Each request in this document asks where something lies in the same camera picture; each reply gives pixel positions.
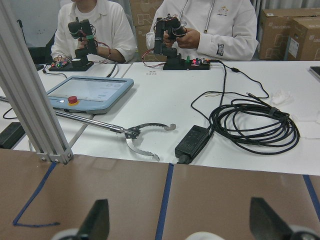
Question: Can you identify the cardboard box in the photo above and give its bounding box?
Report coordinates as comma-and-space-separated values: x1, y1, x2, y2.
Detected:
257, 8, 320, 60

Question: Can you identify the blue teach pendant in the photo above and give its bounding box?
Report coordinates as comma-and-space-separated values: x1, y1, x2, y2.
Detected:
47, 75, 134, 115

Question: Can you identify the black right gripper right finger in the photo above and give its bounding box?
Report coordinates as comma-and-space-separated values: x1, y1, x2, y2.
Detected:
249, 197, 293, 240

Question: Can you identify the seated person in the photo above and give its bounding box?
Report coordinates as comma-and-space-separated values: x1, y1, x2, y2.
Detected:
51, 0, 137, 63
154, 0, 258, 61

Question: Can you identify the aluminium frame post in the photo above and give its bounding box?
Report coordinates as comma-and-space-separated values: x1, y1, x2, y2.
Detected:
0, 0, 73, 164

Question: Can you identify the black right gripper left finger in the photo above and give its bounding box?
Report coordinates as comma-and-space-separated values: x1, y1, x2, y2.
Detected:
75, 199, 110, 240

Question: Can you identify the black power adapter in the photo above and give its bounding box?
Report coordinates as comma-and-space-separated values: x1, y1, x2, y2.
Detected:
174, 125, 211, 165

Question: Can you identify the left seated person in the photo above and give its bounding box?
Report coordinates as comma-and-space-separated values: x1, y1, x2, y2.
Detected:
51, 0, 137, 63

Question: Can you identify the metal reach grabber tool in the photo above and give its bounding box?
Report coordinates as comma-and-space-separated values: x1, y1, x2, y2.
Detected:
0, 96, 177, 162

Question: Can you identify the coiled black cable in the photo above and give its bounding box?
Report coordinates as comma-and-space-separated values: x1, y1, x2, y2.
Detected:
191, 59, 300, 156

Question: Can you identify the right seated person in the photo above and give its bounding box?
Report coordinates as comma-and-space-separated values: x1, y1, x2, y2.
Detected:
154, 0, 258, 61

